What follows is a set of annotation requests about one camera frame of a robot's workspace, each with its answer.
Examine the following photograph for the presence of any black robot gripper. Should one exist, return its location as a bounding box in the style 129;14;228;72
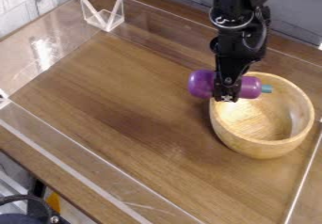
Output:
209;7;270;103

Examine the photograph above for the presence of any purple toy eggplant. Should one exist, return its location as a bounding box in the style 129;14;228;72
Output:
187;70;272;99

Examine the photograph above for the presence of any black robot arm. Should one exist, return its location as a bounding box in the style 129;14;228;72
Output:
208;0;270;102

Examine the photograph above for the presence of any brown wooden bowl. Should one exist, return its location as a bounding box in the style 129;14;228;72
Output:
208;72;314;159

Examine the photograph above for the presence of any clear acrylic corner bracket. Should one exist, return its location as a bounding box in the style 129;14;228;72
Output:
80;0;124;32

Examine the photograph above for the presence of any clear acrylic tray wall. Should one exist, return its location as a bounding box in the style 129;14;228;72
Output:
0;0;322;224

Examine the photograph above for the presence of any black clamp with cable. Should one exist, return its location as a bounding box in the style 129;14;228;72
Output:
0;179;72;224

